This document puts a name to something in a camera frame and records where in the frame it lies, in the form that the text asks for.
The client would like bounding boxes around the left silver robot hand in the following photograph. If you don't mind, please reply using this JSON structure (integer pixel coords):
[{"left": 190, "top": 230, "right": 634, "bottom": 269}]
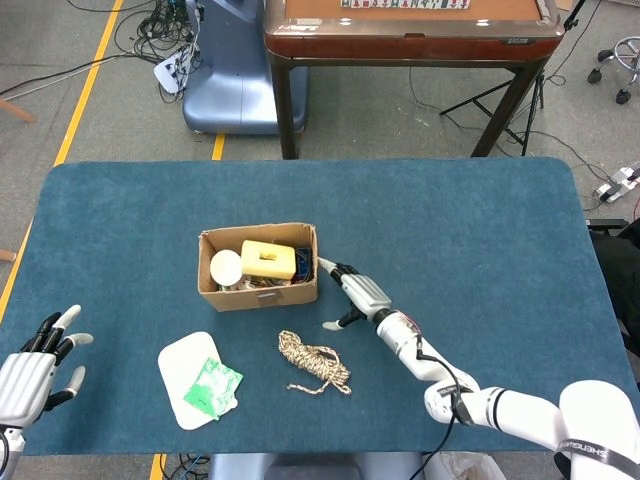
[{"left": 0, "top": 304, "right": 95, "bottom": 431}]

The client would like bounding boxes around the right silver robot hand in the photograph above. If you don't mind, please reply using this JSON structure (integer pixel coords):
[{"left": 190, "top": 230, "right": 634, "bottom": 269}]
[{"left": 317, "top": 257, "right": 394, "bottom": 332}]

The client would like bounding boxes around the beige braided rope bundle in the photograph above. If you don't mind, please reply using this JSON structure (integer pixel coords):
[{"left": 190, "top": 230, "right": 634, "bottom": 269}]
[{"left": 278, "top": 329, "right": 353, "bottom": 397}]

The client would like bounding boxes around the brown cardboard box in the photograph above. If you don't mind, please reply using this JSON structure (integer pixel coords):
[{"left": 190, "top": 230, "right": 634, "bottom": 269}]
[{"left": 197, "top": 222, "right": 320, "bottom": 313}]

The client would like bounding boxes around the green foil packet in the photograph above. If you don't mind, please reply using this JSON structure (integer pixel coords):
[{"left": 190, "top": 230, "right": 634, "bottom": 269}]
[{"left": 183, "top": 357, "right": 245, "bottom": 419}]

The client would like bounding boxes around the clear plastic bag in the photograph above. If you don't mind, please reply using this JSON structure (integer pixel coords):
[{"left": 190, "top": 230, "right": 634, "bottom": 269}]
[{"left": 422, "top": 451, "right": 506, "bottom": 480}]

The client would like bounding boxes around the blue felt table mat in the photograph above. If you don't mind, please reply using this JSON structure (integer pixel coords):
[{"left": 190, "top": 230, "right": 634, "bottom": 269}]
[{"left": 0, "top": 157, "right": 640, "bottom": 456}]

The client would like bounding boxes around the yellow sponge block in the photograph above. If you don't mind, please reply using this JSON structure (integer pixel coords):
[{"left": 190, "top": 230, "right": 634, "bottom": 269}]
[{"left": 240, "top": 239, "right": 300, "bottom": 280}]

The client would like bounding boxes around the white paper cup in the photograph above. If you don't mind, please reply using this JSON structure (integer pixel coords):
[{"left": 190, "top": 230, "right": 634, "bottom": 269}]
[{"left": 209, "top": 249, "right": 243, "bottom": 289}]

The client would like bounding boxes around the grey robot torso base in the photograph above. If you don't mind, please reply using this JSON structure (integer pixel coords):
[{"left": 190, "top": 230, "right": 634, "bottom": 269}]
[{"left": 207, "top": 452, "right": 426, "bottom": 480}]

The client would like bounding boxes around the brown mahjong table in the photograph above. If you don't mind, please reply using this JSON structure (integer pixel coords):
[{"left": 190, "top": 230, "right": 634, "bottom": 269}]
[{"left": 263, "top": 0, "right": 566, "bottom": 160}]

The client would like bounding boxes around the black chair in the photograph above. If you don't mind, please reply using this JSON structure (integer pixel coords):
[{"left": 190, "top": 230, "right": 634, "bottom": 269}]
[{"left": 587, "top": 217, "right": 640, "bottom": 361}]

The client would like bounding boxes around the black tripod stand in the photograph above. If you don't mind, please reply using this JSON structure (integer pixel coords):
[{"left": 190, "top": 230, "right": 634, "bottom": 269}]
[{"left": 439, "top": 0, "right": 586, "bottom": 157}]

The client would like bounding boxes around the white floor power strip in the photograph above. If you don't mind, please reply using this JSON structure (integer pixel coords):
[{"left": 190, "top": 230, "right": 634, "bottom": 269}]
[{"left": 594, "top": 167, "right": 640, "bottom": 204}]

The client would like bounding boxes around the face-up mahjong tile row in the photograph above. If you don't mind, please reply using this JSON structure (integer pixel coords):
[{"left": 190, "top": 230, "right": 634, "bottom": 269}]
[{"left": 341, "top": 0, "right": 471, "bottom": 10}]

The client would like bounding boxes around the white multi-plug socket board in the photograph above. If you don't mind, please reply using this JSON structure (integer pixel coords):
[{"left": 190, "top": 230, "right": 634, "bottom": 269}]
[{"left": 153, "top": 52, "right": 194, "bottom": 94}]

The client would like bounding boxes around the chrome wheeled stool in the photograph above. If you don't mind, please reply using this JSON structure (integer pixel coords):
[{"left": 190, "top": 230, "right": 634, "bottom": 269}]
[{"left": 587, "top": 34, "right": 640, "bottom": 105}]

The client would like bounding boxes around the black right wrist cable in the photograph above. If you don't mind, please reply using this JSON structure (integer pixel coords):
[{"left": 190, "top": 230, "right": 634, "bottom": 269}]
[{"left": 409, "top": 334, "right": 476, "bottom": 480}]

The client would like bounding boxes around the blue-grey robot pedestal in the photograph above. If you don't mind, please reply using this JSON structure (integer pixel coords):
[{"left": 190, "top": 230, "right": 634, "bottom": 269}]
[{"left": 182, "top": 0, "right": 309, "bottom": 136}]

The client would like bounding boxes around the black floor cable bundle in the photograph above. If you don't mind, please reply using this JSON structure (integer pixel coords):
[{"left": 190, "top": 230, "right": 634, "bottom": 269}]
[{"left": 114, "top": 0, "right": 201, "bottom": 104}]

